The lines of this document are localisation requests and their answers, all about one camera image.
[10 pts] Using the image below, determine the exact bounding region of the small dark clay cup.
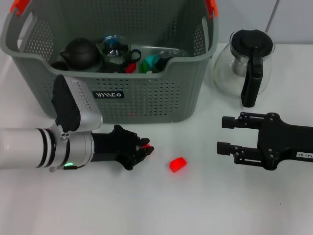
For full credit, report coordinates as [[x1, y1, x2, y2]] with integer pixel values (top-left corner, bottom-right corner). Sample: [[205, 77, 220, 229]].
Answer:
[[50, 61, 70, 71]]

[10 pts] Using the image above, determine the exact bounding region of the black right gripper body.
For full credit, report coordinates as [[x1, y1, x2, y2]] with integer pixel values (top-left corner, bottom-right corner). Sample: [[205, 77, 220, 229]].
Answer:
[[256, 112, 313, 171]]

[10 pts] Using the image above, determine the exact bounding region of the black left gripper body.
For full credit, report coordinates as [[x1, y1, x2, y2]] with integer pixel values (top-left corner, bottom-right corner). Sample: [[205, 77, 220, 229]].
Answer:
[[91, 124, 140, 171]]

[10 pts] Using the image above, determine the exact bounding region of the blue square toy brick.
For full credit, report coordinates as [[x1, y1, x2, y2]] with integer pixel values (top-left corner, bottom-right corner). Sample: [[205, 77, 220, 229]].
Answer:
[[102, 36, 119, 48]]

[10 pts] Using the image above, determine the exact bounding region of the grey-green perforated storage bin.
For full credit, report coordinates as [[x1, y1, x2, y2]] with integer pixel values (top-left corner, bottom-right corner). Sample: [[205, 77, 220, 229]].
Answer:
[[0, 0, 219, 124]]

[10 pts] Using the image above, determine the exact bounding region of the glass pot with black handle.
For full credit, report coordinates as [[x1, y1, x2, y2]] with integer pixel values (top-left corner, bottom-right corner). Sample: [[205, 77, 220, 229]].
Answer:
[[212, 28, 276, 108]]

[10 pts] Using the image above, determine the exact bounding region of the large red sloped brick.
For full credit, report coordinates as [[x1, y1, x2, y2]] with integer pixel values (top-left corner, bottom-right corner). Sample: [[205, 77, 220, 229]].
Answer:
[[169, 156, 188, 174]]

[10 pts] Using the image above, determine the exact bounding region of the orange bin handle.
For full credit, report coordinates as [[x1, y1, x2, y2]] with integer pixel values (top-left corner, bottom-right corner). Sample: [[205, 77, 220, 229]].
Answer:
[[9, 0, 219, 19]]

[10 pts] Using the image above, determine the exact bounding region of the glass teacup with black base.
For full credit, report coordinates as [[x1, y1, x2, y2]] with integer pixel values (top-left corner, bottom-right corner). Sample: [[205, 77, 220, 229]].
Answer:
[[100, 35, 142, 67], [157, 49, 181, 61], [97, 61, 128, 74], [156, 57, 173, 72]]

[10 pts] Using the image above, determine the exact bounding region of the dark clay teapot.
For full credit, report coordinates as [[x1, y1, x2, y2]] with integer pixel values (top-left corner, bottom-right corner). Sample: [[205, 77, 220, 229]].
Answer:
[[59, 37, 102, 71]]

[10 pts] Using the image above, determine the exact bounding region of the teal square toy brick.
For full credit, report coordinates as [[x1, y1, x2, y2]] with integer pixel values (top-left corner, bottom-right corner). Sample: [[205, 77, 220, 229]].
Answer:
[[144, 55, 161, 71]]

